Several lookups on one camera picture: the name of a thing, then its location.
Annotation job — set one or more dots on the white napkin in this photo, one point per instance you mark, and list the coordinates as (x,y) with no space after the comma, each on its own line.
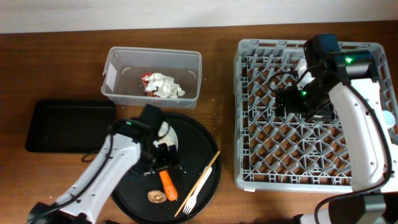
(174,91)

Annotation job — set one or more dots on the wooden chopstick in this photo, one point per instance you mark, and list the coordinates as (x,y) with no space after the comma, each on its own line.
(180,209)

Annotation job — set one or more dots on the grey dishwasher rack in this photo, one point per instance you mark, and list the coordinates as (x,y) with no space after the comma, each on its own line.
(290,153)

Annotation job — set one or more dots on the light blue cup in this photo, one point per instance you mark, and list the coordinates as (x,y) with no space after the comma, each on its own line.
(389,119)

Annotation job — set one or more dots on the white plastic fork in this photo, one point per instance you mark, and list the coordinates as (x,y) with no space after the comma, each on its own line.
(191,202)

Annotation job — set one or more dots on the orange carrot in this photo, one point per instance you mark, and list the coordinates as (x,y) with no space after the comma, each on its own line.
(169,188)

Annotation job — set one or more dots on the clear plastic bin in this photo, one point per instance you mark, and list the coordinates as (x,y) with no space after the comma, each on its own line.
(125,67)

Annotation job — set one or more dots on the black rectangular tray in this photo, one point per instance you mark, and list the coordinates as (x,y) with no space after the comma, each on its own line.
(69,126)

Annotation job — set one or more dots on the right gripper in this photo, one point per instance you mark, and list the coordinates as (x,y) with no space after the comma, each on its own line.
(291,106)

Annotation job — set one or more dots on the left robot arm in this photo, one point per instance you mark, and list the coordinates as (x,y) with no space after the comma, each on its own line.
(128,147)

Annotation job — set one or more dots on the grey plate with food scraps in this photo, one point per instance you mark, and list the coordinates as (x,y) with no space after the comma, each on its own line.
(167,135)

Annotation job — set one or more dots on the brown mushroom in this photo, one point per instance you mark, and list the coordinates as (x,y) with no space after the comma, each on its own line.
(156,196)

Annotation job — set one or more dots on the white tissue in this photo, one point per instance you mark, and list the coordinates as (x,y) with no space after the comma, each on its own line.
(163,81)

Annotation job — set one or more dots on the red snack wrapper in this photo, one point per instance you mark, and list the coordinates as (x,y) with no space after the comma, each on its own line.
(150,84)

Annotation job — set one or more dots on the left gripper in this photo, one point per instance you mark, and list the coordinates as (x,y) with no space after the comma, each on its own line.
(165,160)

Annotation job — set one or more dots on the black round tray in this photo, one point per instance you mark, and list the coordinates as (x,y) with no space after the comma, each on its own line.
(196,148)

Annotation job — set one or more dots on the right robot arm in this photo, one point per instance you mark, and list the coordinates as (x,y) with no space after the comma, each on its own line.
(348,80)

